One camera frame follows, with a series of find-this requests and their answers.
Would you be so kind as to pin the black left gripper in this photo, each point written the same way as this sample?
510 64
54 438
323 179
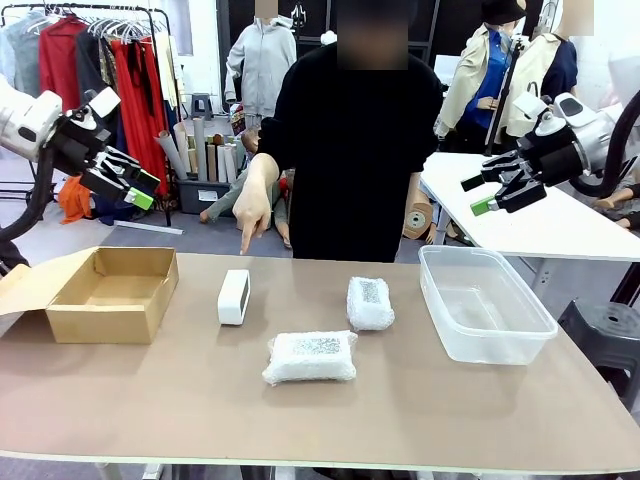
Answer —
77 142

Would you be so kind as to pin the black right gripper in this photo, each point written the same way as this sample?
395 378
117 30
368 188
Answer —
555 157

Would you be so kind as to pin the unwrapped white clock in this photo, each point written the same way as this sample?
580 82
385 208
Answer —
230 305

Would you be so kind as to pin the small bubble-wrapped clock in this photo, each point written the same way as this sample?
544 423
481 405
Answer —
370 315

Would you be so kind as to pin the large bubble-wrapped clock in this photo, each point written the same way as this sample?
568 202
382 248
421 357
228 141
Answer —
310 367

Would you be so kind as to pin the person's right hand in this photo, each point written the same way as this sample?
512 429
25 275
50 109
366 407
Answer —
257 205

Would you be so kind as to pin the white background table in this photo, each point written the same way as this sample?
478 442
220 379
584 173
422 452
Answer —
525 225

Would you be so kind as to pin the grey tilted paper roll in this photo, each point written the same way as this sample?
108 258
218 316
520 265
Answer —
172 157

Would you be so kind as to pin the orange cloth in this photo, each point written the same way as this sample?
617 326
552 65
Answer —
72 200

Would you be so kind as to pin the cream paper roll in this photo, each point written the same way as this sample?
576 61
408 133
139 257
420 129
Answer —
182 145

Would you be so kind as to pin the grey storage bin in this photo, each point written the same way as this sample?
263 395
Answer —
195 197

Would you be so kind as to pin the red pleated dress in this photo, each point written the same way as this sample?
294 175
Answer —
140 110

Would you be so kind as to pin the tall grey tube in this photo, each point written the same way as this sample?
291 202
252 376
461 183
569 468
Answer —
200 150

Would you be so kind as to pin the brown cardboard tube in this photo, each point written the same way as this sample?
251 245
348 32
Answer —
212 162

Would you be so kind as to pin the black tripod pole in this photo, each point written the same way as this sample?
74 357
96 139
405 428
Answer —
506 95

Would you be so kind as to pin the seated mannequin in green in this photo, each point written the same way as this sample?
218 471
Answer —
220 205

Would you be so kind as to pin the white paper tube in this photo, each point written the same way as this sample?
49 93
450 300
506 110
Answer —
222 162
231 162

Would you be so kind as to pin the tan paper roll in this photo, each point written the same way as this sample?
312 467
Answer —
416 220

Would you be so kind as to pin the lying bare mannequin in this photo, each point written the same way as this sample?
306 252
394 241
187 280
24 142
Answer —
607 202

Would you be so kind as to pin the small grey stool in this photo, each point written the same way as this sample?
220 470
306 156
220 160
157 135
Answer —
201 105

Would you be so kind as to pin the mannequin in beige coat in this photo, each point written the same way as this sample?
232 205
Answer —
467 75

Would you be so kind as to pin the colourful printed bag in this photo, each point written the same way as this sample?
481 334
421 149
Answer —
238 120

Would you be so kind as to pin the mannequin in navy shirt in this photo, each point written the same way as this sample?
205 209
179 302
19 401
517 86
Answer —
560 65

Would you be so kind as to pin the black hanging garment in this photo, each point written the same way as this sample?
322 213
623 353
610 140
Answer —
90 55

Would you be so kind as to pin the brown cardboard box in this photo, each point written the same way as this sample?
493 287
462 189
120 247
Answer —
110 320

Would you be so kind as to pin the red coat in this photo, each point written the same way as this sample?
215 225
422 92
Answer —
60 50

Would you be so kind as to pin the person in black sweater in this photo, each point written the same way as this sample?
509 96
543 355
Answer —
350 150

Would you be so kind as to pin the light grey garments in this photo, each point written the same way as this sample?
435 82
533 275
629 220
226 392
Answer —
20 60

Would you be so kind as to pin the clear plastic container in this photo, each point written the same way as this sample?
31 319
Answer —
500 350

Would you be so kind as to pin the black plastic stool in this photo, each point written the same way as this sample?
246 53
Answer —
605 330

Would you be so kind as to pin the white floor rail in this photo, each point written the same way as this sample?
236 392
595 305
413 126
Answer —
150 228

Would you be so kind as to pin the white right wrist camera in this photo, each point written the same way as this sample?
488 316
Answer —
530 105

